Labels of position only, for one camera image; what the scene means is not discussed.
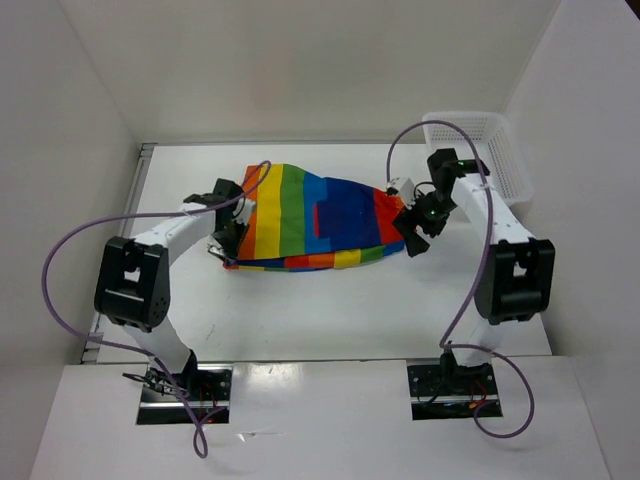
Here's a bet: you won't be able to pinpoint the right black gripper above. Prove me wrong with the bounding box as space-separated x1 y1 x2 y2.
392 188 458 257

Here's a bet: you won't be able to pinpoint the rainbow striped shorts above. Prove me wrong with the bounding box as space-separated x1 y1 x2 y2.
223 164 405 272

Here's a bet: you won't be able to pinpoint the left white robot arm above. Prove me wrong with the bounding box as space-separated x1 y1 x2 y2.
94 179 256 400

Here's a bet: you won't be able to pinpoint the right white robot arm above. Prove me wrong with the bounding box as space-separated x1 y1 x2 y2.
386 148 555 393

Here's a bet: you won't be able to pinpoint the white plastic basket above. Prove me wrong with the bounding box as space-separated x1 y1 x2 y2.
422 111 534 206

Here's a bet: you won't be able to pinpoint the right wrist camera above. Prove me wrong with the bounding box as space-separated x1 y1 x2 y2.
385 177 415 205

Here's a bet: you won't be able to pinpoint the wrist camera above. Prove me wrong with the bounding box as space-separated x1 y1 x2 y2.
232 197 256 225
385 177 415 205

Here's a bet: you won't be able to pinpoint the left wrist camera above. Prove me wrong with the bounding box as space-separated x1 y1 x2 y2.
232 197 256 225

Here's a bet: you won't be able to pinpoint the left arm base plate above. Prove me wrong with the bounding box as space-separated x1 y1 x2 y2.
122 363 233 426

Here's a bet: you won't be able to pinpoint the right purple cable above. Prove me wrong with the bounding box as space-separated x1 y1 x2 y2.
385 121 536 439

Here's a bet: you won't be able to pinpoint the purple cable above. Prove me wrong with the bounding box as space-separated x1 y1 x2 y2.
41 159 272 459
385 121 536 439

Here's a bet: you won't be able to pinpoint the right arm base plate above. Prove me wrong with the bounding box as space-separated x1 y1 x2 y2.
406 359 503 421

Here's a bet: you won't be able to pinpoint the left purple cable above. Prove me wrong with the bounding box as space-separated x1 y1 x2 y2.
41 159 272 459

